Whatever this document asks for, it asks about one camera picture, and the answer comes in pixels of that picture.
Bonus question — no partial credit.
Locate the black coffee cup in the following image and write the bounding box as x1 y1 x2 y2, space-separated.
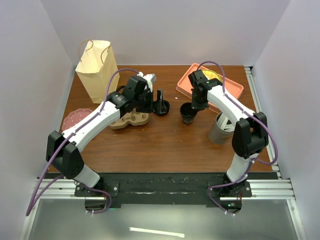
179 102 198 125

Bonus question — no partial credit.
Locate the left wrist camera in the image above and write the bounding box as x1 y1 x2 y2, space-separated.
143 73 157 85

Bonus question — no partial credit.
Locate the brown paper bag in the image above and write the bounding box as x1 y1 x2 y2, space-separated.
75 39 120 104

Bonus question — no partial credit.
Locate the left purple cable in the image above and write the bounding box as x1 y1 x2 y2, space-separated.
26 68 140 217

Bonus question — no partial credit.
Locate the pink speckled plate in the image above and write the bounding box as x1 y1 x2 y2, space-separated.
61 108 92 132

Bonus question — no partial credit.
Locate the yellow woven coaster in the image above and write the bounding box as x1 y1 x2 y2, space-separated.
202 69 223 82

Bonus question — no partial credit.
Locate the salmon pink tray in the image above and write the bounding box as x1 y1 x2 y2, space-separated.
175 63 244 100

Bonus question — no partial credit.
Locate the black cup lid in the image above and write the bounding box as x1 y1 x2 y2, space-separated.
157 101 170 116

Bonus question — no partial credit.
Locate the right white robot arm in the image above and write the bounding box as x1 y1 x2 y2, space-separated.
188 69 269 197

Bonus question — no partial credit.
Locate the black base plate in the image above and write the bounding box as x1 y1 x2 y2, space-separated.
48 171 281 210

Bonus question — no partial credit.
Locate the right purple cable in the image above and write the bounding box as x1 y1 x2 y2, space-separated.
196 60 279 216

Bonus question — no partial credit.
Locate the grey cup of stirrers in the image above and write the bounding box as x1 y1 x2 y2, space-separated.
208 112 235 145

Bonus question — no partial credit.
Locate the purple cable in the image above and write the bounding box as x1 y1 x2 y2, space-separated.
26 68 140 217
196 60 279 216

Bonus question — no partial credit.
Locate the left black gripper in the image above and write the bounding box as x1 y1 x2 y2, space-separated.
133 88 166 114

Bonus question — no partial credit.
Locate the cardboard cup carrier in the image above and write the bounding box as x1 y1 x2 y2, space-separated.
109 108 149 130

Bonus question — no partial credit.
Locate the white strip on floor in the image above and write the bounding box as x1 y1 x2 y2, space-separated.
129 227 185 238

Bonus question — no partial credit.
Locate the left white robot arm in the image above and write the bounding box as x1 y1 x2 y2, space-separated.
46 74 168 196

